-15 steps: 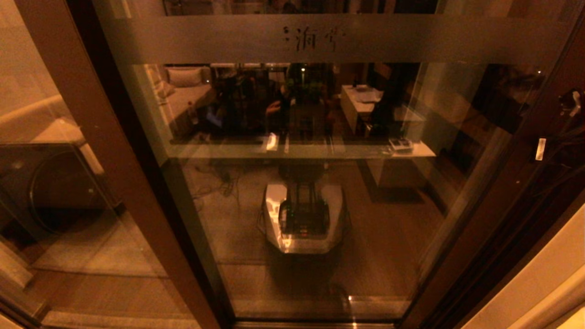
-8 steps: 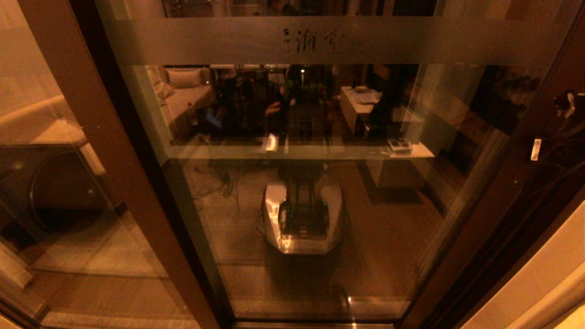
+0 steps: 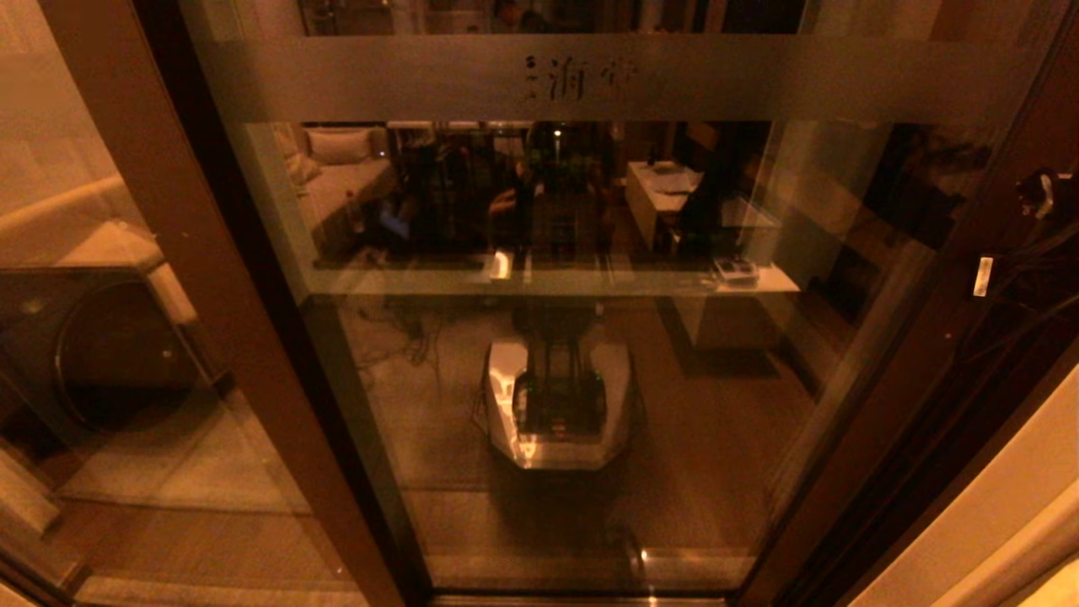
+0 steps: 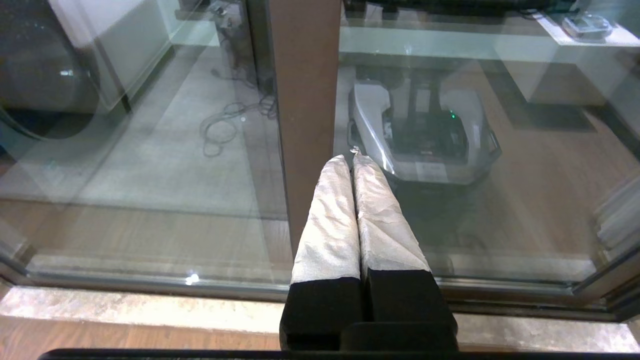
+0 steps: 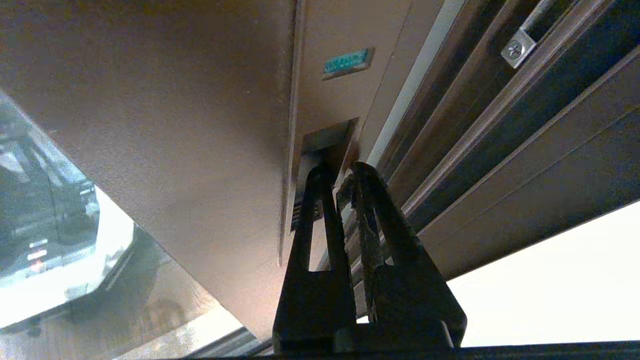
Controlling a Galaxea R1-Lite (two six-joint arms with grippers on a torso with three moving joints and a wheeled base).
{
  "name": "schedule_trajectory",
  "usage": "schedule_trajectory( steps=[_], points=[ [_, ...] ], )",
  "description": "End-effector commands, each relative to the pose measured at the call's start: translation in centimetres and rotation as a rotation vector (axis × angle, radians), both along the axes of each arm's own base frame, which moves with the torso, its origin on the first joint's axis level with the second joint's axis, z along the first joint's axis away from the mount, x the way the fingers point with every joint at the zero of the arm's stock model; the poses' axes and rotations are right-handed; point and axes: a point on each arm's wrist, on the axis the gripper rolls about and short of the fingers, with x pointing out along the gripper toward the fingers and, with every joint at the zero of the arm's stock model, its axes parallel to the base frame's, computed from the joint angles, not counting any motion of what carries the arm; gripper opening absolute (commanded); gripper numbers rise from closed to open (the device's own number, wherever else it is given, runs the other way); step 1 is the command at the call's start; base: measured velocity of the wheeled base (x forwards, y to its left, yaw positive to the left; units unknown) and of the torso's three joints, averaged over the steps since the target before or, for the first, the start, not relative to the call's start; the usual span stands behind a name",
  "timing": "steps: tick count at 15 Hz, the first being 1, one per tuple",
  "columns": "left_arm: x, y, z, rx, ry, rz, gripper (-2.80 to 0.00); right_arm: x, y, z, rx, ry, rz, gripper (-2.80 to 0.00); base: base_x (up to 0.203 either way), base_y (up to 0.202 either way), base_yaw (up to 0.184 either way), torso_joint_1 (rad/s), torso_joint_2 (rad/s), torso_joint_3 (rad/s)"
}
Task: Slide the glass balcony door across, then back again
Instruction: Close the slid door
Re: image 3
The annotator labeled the brown-framed fixed glass panel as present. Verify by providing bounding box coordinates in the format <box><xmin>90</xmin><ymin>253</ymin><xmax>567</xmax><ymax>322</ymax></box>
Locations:
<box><xmin>0</xmin><ymin>0</ymin><xmax>435</xmax><ymax>607</ymax></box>

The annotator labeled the brown-framed sliding glass door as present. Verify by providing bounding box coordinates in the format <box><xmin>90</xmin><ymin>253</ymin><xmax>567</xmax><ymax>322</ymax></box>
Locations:
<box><xmin>177</xmin><ymin>0</ymin><xmax>1079</xmax><ymax>607</ymax></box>

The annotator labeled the black cable with white tag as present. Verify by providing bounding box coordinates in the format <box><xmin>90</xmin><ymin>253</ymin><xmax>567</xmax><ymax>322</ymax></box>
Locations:
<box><xmin>961</xmin><ymin>223</ymin><xmax>1079</xmax><ymax>363</ymax></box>

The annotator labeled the dark metal floor track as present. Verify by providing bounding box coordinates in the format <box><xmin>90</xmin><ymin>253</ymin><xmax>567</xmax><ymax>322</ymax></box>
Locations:
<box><xmin>430</xmin><ymin>590</ymin><xmax>743</xmax><ymax>607</ymax></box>

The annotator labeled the dark brown door jamb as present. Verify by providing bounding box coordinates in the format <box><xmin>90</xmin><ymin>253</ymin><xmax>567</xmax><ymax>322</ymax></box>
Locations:
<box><xmin>792</xmin><ymin>337</ymin><xmax>1079</xmax><ymax>607</ymax></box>

